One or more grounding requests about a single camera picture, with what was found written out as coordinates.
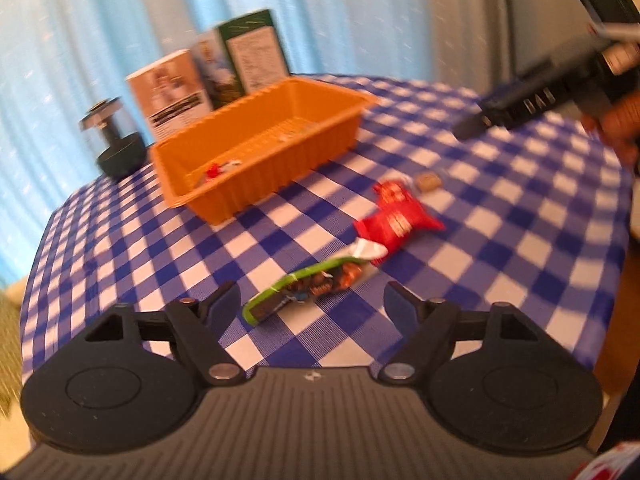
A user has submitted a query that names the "blue star curtain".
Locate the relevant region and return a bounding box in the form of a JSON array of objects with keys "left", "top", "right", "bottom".
[{"left": 0, "top": 0, "right": 441, "bottom": 286}]

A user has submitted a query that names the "white carton box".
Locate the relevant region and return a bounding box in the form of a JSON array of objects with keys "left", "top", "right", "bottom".
[{"left": 125, "top": 48, "right": 212, "bottom": 143}]

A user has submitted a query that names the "long green snack packet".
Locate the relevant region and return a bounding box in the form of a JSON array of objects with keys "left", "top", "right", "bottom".
[{"left": 242, "top": 240, "right": 390, "bottom": 325}]

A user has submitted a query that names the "green carton box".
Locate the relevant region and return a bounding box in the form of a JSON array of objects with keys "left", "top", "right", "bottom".
[{"left": 192, "top": 8, "right": 289, "bottom": 111}]

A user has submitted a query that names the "small red snack packet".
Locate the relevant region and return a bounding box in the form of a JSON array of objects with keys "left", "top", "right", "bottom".
[{"left": 374, "top": 180, "right": 415, "bottom": 207}]

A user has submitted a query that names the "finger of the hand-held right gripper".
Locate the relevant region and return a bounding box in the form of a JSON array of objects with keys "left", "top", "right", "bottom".
[{"left": 451, "top": 45, "right": 608, "bottom": 142}]

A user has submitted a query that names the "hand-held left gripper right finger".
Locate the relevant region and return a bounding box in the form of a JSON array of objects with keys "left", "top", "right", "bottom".
[{"left": 377, "top": 280, "right": 551, "bottom": 387}]

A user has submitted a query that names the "person's right hand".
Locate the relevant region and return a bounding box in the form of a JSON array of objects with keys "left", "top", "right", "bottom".
[{"left": 580, "top": 62, "right": 640, "bottom": 177}]

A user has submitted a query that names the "dark glass humidifier jar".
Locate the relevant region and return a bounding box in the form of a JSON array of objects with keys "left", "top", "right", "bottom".
[{"left": 79, "top": 98, "right": 147, "bottom": 179}]

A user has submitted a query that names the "red white printed clothing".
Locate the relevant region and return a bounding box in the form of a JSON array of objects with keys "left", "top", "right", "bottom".
[{"left": 564, "top": 441, "right": 640, "bottom": 480}]

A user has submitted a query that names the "blue checkered tablecloth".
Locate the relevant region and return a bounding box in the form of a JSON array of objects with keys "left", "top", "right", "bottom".
[{"left": 20, "top": 72, "right": 635, "bottom": 377}]

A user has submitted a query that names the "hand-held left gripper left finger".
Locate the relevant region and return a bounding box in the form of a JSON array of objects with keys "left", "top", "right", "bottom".
[{"left": 82, "top": 281, "right": 248, "bottom": 388}]

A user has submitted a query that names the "orange plastic tray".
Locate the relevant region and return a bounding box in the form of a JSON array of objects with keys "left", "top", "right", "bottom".
[{"left": 150, "top": 77, "right": 379, "bottom": 226}]

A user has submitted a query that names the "large red snack packet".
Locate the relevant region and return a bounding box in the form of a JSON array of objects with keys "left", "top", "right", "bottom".
[{"left": 352, "top": 199, "right": 447, "bottom": 254}]

